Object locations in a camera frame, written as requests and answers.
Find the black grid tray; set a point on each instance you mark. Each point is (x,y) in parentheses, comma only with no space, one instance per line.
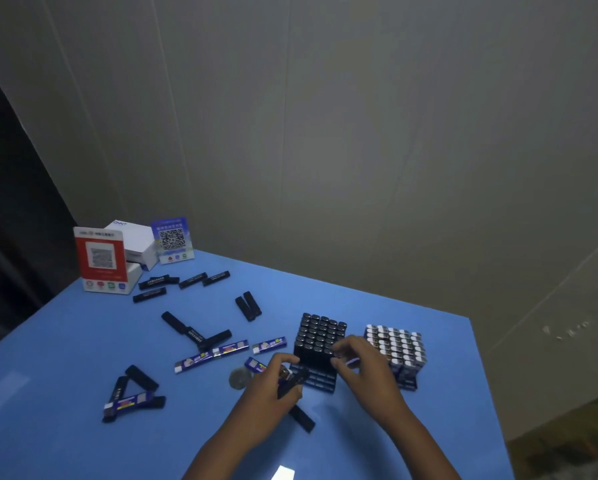
(409,384)
(319,382)

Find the pile of mixed lighters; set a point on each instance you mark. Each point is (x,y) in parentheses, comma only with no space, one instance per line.
(231,348)

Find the white cardboard box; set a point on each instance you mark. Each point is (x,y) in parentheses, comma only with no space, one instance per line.
(139,237)

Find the crumpled clear plastic bags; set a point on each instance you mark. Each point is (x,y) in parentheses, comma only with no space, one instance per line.
(569,454)

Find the red code sign stand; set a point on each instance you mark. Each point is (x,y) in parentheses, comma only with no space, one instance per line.
(101,257)

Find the black slim lighter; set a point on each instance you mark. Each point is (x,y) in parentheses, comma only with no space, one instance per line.
(295,380)
(302,419)

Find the person's right hand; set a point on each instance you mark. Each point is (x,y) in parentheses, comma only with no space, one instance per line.
(374,379)

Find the person's left hand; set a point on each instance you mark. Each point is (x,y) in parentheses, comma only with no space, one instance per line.
(264,404)

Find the dark round disc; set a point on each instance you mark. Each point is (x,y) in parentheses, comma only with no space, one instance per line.
(239,378)

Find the row of black lighters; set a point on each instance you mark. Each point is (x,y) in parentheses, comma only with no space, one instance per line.
(319,337)

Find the blue code sign stand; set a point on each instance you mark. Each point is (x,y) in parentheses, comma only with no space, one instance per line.
(172,239)

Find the row of blue lighters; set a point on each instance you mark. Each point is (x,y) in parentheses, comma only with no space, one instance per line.
(399,347)

